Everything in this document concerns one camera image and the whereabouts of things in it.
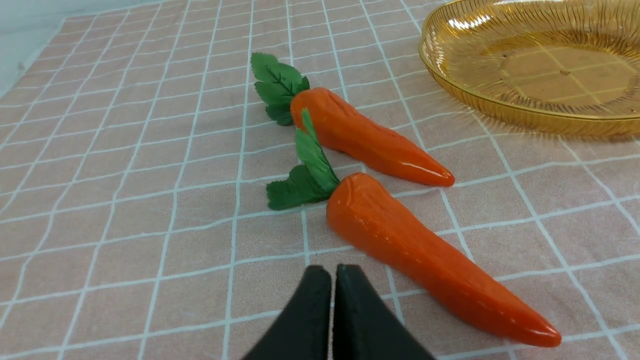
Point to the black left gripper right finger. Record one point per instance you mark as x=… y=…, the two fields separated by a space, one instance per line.
x=364 y=328

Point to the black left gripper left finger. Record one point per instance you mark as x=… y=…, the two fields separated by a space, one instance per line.
x=301 y=331

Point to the orange carrot with leaves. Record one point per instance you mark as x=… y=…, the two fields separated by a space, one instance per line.
x=363 y=213
x=340 y=126

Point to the pink checkered tablecloth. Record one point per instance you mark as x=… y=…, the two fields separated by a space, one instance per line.
x=135 y=154

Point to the amber glass plate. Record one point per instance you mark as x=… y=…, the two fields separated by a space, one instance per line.
x=566 y=67

